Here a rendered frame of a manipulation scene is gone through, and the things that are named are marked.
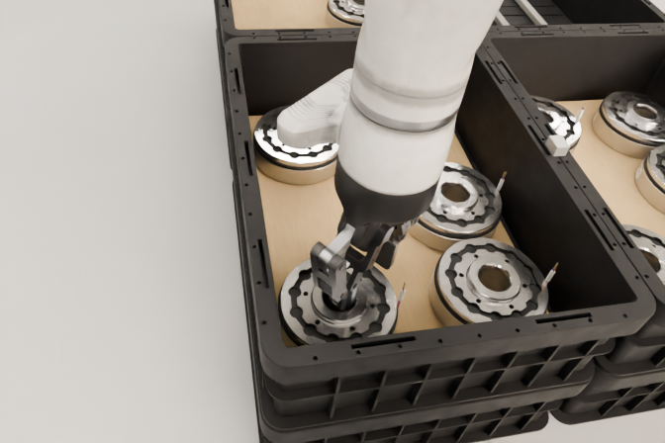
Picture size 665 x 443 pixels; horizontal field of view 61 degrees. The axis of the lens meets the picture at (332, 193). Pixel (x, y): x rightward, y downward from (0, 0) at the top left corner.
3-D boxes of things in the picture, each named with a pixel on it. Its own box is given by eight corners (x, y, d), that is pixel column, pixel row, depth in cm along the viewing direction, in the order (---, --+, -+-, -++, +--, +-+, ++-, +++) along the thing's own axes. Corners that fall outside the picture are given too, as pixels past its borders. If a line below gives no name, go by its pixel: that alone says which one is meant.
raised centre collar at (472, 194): (485, 209, 57) (487, 204, 57) (442, 217, 56) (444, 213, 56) (463, 175, 61) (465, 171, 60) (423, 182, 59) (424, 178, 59)
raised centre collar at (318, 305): (371, 324, 47) (372, 320, 46) (313, 327, 46) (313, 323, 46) (362, 276, 50) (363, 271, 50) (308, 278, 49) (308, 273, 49)
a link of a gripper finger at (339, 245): (347, 206, 41) (349, 220, 43) (307, 252, 40) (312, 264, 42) (373, 222, 41) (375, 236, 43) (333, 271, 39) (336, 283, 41)
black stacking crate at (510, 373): (595, 386, 50) (660, 317, 42) (264, 439, 44) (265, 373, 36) (448, 111, 77) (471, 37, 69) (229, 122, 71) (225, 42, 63)
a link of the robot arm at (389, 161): (346, 84, 45) (356, 13, 41) (467, 151, 41) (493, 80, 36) (268, 136, 40) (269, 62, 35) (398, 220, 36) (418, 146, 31)
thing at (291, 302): (407, 354, 46) (408, 350, 45) (282, 361, 44) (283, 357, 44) (385, 255, 53) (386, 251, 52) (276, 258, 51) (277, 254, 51)
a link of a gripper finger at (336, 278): (318, 237, 40) (327, 268, 46) (301, 256, 40) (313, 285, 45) (346, 258, 39) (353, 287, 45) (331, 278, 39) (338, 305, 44)
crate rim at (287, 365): (651, 331, 43) (667, 314, 42) (263, 388, 37) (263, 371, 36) (467, 48, 70) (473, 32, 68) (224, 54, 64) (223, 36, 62)
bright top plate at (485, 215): (519, 225, 57) (521, 221, 56) (428, 244, 54) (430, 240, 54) (472, 159, 63) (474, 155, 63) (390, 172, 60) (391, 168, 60)
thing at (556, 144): (565, 156, 54) (570, 146, 53) (552, 156, 53) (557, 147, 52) (556, 143, 55) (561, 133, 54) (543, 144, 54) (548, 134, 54)
